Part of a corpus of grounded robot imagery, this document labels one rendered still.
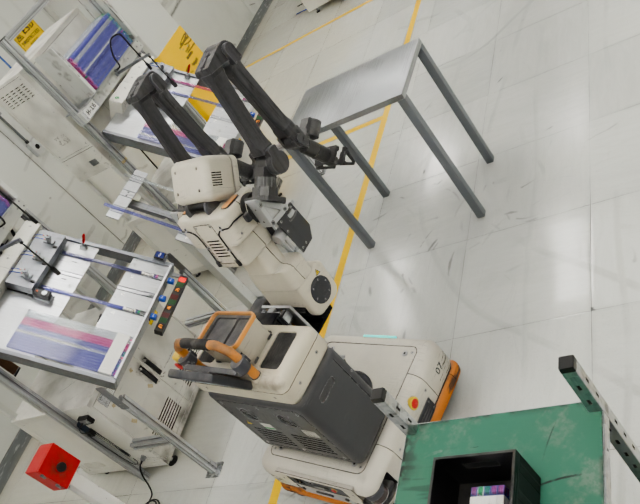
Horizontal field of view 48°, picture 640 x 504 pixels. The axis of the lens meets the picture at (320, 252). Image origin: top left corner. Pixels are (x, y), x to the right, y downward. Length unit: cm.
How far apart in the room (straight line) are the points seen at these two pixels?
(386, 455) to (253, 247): 88
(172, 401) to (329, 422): 156
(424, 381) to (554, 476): 137
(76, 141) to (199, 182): 215
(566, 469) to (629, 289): 159
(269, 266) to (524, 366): 108
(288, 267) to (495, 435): 120
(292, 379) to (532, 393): 97
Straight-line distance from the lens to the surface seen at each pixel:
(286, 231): 253
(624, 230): 322
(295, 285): 258
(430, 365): 283
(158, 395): 385
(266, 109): 240
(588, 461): 149
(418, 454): 167
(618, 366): 280
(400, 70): 344
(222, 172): 241
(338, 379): 251
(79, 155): 455
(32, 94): 440
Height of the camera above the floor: 218
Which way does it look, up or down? 31 degrees down
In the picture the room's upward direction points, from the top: 42 degrees counter-clockwise
